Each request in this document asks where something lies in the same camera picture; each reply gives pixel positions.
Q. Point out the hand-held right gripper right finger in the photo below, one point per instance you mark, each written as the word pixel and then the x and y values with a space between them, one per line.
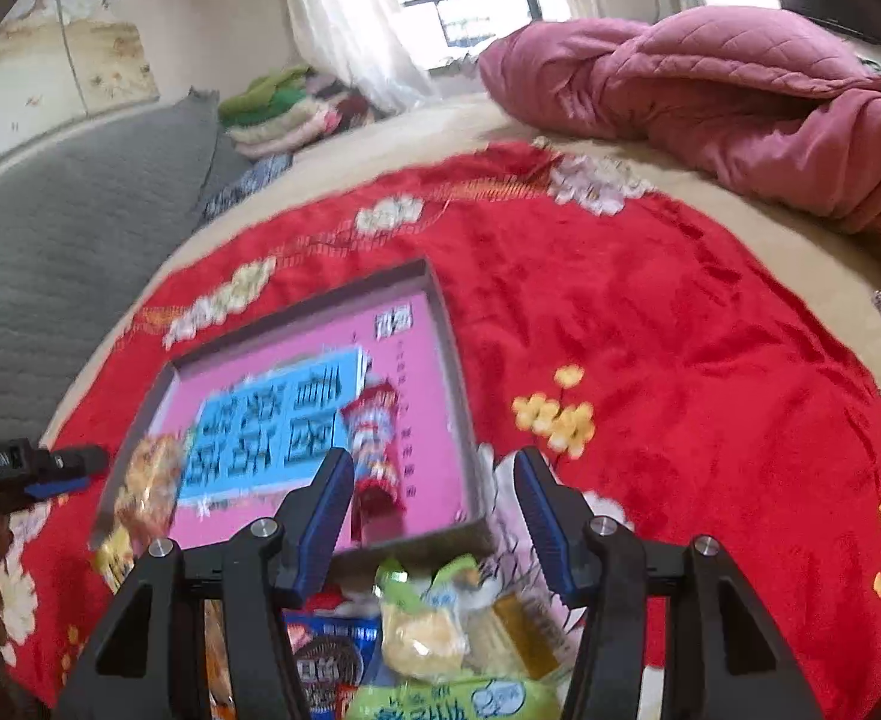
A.
pixel 542 525

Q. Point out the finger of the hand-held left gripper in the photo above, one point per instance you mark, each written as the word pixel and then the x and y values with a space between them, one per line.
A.
pixel 50 461

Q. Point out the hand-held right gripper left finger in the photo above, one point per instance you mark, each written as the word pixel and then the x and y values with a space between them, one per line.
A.
pixel 326 514

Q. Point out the red snack packet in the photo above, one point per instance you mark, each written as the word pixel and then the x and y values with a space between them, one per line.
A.
pixel 373 427

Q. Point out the clear rice cracker packet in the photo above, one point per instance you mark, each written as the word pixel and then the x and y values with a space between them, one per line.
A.
pixel 148 480

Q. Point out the long yellow snack packet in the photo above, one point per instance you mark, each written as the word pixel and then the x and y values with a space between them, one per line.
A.
pixel 519 634

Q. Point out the yellow cake packet green ends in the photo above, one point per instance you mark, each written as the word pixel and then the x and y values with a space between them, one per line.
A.
pixel 418 637

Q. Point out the grey box with pink inside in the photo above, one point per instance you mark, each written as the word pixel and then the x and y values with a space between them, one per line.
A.
pixel 425 360

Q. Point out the light green snack packet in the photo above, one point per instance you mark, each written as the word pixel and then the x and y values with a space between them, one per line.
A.
pixel 448 701

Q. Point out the blue cookie packet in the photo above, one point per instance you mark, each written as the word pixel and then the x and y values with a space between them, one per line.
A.
pixel 328 660

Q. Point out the grey quilted mat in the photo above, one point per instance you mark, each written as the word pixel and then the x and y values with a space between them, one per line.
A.
pixel 73 240

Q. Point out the orange peanut packet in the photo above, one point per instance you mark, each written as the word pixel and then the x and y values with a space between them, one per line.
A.
pixel 219 660

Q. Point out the red floral blanket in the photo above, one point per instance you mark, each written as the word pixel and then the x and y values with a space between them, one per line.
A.
pixel 673 390

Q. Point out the printed wardrobe door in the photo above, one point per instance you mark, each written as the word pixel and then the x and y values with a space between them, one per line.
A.
pixel 58 52

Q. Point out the blue patterned cloth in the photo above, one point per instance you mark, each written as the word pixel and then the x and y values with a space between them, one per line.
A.
pixel 249 184

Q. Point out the stack of folded cloths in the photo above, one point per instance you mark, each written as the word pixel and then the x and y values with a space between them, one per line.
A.
pixel 283 109

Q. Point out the pink quilt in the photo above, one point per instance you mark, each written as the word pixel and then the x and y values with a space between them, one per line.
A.
pixel 710 75

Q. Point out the white sheer curtain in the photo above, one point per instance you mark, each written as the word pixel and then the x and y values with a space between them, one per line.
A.
pixel 343 22

